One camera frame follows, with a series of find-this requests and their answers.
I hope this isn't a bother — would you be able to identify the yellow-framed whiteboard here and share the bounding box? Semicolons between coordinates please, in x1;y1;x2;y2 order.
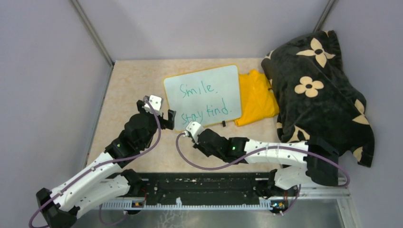
163;65;242;131

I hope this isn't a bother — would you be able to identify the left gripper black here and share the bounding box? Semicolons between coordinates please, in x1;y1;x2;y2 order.
137;101;176;149

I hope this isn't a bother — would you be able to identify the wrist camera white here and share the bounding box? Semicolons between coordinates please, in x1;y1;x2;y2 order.
185;121;204;144
144;95;163;117

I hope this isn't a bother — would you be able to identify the aluminium rail frame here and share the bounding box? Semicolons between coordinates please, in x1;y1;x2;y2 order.
96;182;351;213

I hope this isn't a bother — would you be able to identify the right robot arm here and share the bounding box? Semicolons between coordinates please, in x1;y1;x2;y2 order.
190;129;339;196

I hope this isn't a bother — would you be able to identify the black floral blanket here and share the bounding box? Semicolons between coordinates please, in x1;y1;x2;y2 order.
261;30;375;167

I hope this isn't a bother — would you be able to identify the yellow folded cloth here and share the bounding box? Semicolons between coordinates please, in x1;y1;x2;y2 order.
234;69;279;127

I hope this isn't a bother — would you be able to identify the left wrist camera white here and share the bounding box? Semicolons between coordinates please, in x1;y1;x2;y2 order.
144;95;163;117

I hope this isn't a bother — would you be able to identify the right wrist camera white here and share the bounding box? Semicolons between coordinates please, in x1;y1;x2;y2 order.
185;121;204;144

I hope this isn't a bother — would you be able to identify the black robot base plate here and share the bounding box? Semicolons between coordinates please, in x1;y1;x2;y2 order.
104;171;299;215

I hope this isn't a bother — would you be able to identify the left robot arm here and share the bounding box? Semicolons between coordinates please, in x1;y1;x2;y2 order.
29;95;176;228

